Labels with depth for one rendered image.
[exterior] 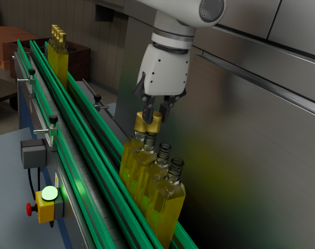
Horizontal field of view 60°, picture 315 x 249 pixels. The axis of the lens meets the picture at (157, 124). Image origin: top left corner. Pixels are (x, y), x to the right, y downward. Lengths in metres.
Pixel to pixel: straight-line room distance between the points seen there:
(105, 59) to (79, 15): 0.83
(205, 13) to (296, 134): 0.26
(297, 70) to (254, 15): 0.17
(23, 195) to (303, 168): 1.07
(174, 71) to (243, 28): 0.18
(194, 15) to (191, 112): 0.32
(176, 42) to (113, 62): 3.75
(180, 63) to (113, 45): 3.69
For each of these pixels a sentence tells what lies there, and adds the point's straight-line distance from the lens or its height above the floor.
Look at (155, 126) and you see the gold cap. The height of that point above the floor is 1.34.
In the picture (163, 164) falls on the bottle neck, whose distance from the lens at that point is 0.63.
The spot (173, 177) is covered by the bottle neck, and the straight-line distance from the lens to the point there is 0.58.
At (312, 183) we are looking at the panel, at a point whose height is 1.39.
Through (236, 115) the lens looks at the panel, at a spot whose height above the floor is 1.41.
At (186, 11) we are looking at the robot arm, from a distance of 0.46.
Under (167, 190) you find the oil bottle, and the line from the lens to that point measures 0.58.
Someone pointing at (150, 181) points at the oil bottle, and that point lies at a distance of 0.64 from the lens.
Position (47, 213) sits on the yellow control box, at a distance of 0.92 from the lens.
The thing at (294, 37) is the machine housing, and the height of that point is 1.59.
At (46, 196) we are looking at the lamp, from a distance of 0.90.
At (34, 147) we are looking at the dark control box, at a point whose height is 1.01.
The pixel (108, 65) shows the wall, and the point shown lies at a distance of 4.37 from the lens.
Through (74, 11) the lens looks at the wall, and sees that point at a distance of 4.85.
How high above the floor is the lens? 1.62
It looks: 26 degrees down
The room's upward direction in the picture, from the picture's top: 13 degrees clockwise
